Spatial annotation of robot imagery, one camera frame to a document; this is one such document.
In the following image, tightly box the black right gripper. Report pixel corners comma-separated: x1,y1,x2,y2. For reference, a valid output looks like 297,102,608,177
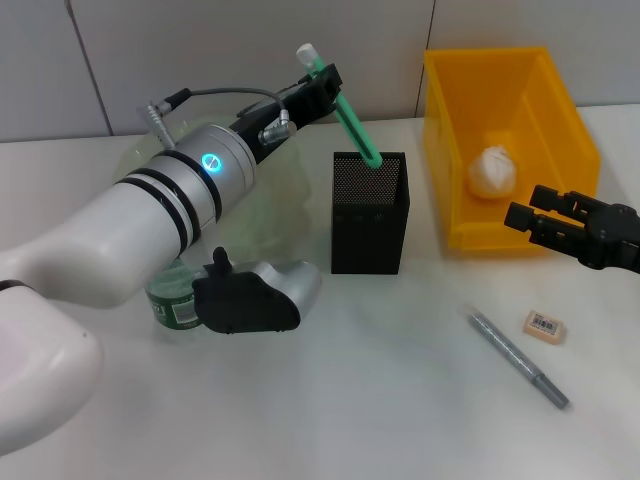
503,183,640,274

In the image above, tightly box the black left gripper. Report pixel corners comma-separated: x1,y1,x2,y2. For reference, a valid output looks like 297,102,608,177
234,63,345,165

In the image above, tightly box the mint green utility knife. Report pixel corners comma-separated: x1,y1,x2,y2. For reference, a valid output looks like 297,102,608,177
295,43,384,171

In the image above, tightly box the white paper ball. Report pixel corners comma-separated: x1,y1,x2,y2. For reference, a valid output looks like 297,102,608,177
467,143,519,201

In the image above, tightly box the beige eraser with barcode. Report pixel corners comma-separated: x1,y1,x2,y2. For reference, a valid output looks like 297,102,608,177
519,309,569,346

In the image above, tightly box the grey marker pen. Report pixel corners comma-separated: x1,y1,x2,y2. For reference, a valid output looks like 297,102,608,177
462,302,571,411

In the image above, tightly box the clear bottle green label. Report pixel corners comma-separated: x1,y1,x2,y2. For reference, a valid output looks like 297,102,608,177
144,258,212,332

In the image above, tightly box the translucent green fruit plate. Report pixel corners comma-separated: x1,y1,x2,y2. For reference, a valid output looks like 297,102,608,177
112,107,315,262

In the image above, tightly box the black mesh pen holder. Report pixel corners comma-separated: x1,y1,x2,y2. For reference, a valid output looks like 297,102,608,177
330,150,411,275

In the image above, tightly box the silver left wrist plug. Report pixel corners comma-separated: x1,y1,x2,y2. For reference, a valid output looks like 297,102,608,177
257,109,297,147

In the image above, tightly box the yellow plastic bin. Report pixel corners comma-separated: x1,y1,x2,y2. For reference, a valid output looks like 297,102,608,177
423,46,602,254

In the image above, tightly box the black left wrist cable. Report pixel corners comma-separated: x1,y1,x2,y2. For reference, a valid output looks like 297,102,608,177
136,87,291,151

